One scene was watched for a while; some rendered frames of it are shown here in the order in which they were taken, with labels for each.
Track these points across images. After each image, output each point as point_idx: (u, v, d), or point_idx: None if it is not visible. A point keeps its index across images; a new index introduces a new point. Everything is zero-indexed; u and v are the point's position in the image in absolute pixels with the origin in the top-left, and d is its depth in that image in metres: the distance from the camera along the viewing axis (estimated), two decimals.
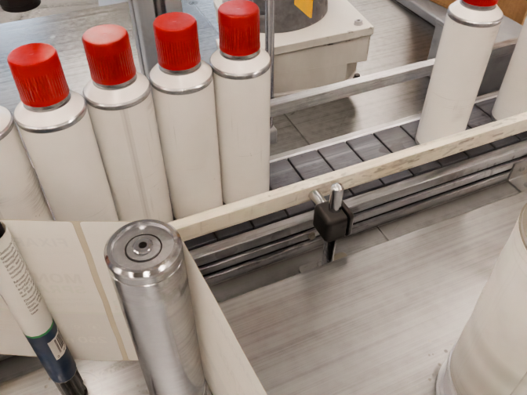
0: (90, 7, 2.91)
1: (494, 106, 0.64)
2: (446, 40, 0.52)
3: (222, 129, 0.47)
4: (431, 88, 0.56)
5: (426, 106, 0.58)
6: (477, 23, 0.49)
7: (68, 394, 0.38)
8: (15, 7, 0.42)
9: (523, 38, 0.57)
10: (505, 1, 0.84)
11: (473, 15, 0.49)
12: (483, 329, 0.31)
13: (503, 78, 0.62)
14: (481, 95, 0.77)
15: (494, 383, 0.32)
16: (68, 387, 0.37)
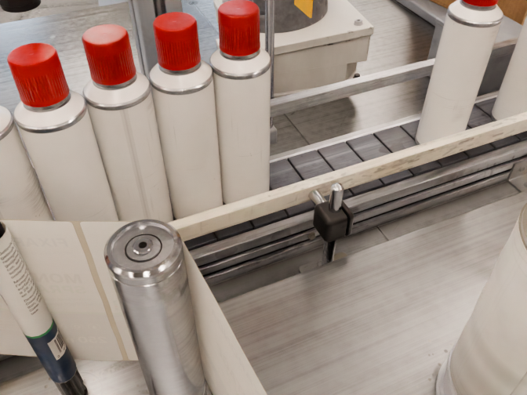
0: (90, 7, 2.91)
1: (494, 106, 0.64)
2: (446, 40, 0.52)
3: (222, 129, 0.47)
4: (431, 88, 0.56)
5: (426, 106, 0.58)
6: (477, 23, 0.49)
7: (68, 394, 0.38)
8: (15, 7, 0.42)
9: (523, 38, 0.57)
10: (505, 1, 0.84)
11: (473, 15, 0.49)
12: (483, 329, 0.31)
13: (503, 78, 0.62)
14: (481, 95, 0.77)
15: (494, 383, 0.32)
16: (68, 387, 0.37)
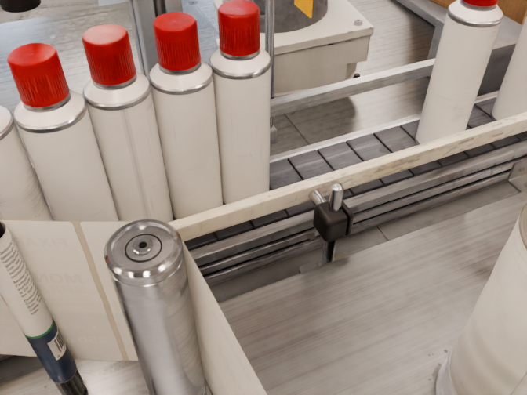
0: (90, 7, 2.91)
1: (494, 106, 0.64)
2: (446, 40, 0.52)
3: (222, 129, 0.47)
4: (431, 88, 0.56)
5: (426, 106, 0.58)
6: (477, 23, 0.49)
7: (68, 394, 0.38)
8: (15, 7, 0.42)
9: (523, 38, 0.57)
10: (505, 1, 0.84)
11: (473, 15, 0.49)
12: (483, 329, 0.31)
13: (503, 78, 0.62)
14: (481, 95, 0.77)
15: (494, 383, 0.32)
16: (68, 387, 0.37)
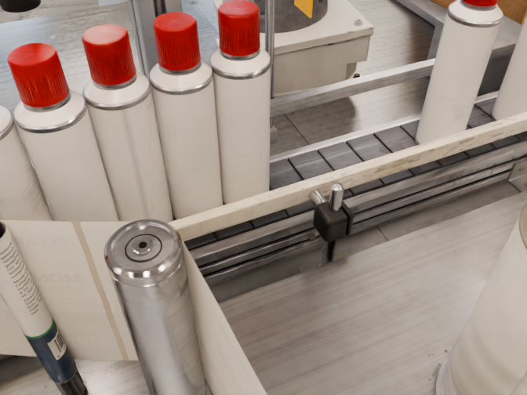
0: (90, 7, 2.91)
1: (494, 106, 0.64)
2: (446, 40, 0.52)
3: (222, 129, 0.47)
4: (431, 88, 0.56)
5: (426, 106, 0.58)
6: (477, 23, 0.49)
7: (68, 394, 0.38)
8: (15, 7, 0.42)
9: (523, 38, 0.57)
10: (505, 1, 0.84)
11: (473, 15, 0.49)
12: (483, 329, 0.31)
13: (503, 78, 0.62)
14: (481, 95, 0.77)
15: (494, 383, 0.32)
16: (68, 387, 0.37)
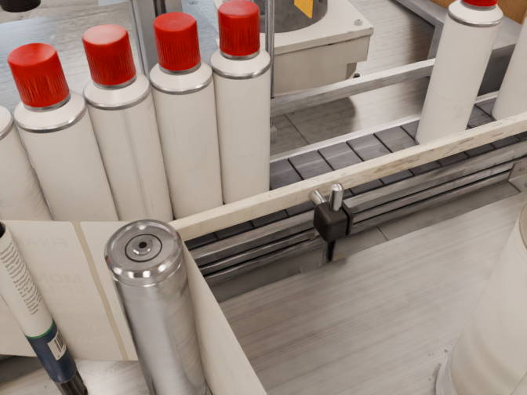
0: (90, 7, 2.91)
1: (494, 106, 0.64)
2: (446, 40, 0.52)
3: (222, 129, 0.47)
4: (431, 88, 0.56)
5: (426, 106, 0.58)
6: (477, 23, 0.49)
7: (68, 394, 0.38)
8: (15, 7, 0.42)
9: (523, 38, 0.57)
10: (505, 1, 0.84)
11: (473, 15, 0.49)
12: (483, 329, 0.31)
13: (503, 78, 0.62)
14: (481, 95, 0.77)
15: (494, 383, 0.32)
16: (68, 387, 0.37)
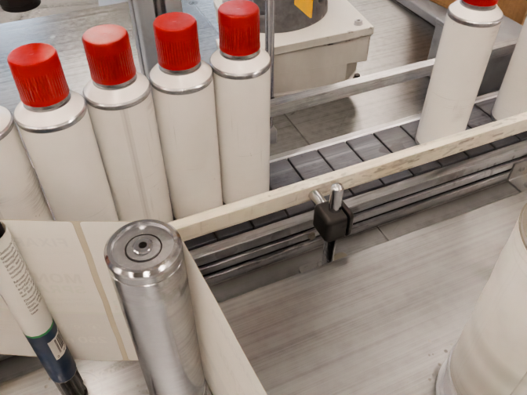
0: (90, 7, 2.91)
1: (494, 106, 0.64)
2: (446, 40, 0.52)
3: (222, 129, 0.47)
4: (431, 88, 0.56)
5: (426, 106, 0.58)
6: (477, 23, 0.49)
7: (68, 394, 0.38)
8: (15, 7, 0.42)
9: (523, 38, 0.57)
10: (505, 1, 0.84)
11: (473, 15, 0.49)
12: (483, 329, 0.31)
13: (503, 78, 0.62)
14: (481, 95, 0.77)
15: (494, 383, 0.32)
16: (68, 387, 0.37)
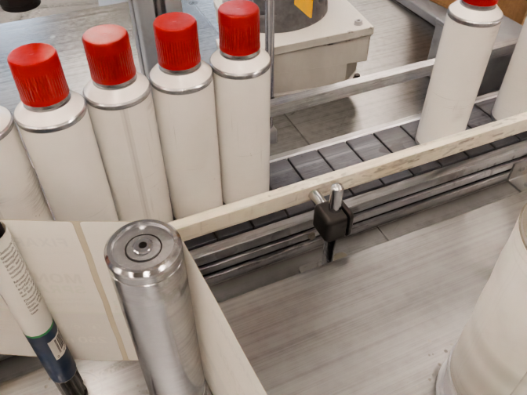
0: (90, 7, 2.91)
1: (494, 106, 0.64)
2: (446, 40, 0.52)
3: (222, 129, 0.47)
4: (431, 88, 0.56)
5: (426, 106, 0.58)
6: (477, 23, 0.49)
7: (68, 394, 0.38)
8: (15, 7, 0.42)
9: (523, 38, 0.57)
10: (505, 1, 0.84)
11: (473, 15, 0.49)
12: (483, 329, 0.31)
13: (503, 78, 0.62)
14: (481, 95, 0.77)
15: (494, 383, 0.32)
16: (68, 387, 0.37)
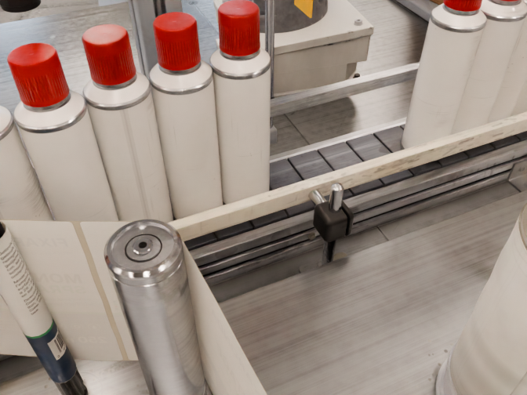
0: (90, 7, 2.91)
1: None
2: (429, 45, 0.51)
3: (222, 129, 0.47)
4: (415, 92, 0.55)
5: (410, 110, 0.57)
6: (458, 27, 0.48)
7: (68, 394, 0.38)
8: (15, 7, 0.42)
9: None
10: None
11: (455, 19, 0.48)
12: (483, 329, 0.31)
13: None
14: None
15: (494, 383, 0.32)
16: (68, 387, 0.37)
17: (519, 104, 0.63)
